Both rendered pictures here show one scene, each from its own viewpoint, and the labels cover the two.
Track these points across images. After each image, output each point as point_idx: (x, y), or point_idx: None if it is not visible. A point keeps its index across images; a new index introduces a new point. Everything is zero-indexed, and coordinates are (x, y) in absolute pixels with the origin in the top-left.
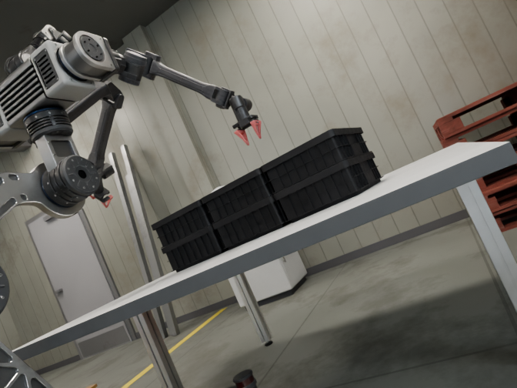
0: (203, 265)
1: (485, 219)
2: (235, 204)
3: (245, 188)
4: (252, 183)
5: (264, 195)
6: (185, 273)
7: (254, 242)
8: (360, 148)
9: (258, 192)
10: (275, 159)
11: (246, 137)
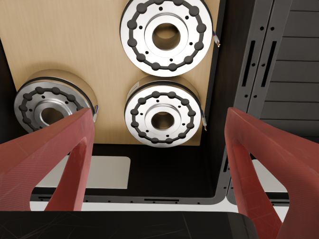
0: (128, 206)
1: None
2: (108, 154)
3: (154, 174)
4: (181, 175)
5: (194, 149)
6: (95, 204)
7: None
8: None
9: (185, 157)
10: (278, 205)
11: (62, 151)
